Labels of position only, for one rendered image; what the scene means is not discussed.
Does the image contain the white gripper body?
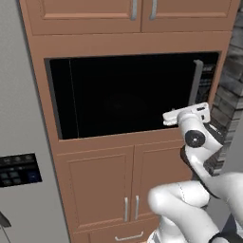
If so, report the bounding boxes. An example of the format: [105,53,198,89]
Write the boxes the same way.
[161,107,190,127]

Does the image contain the black microwave door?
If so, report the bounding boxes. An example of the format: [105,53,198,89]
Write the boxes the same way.
[47,56,204,140]

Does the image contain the brown cupboard door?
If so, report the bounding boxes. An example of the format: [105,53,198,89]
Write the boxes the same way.
[130,140,194,222]
[140,0,241,33]
[56,144,136,234]
[24,0,142,36]

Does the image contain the black microwave oven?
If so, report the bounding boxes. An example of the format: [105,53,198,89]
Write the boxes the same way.
[45,51,220,141]

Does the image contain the brown drawer front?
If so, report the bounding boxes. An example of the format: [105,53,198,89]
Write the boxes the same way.
[87,216,161,243]

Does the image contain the grey fridge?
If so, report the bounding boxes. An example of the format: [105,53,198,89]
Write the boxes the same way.
[0,0,71,243]

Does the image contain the grey microwave door handle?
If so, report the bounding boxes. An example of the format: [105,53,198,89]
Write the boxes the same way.
[188,59,205,107]

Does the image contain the brown cabinet frame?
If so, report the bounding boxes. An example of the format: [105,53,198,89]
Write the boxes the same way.
[18,0,242,243]

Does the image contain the silver cupboard handle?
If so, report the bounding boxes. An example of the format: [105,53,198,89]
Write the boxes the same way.
[148,0,159,21]
[130,0,139,22]
[123,196,129,223]
[134,195,140,221]

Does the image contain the silver drawer handle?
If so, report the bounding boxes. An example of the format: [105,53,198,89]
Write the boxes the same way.
[114,231,144,242]

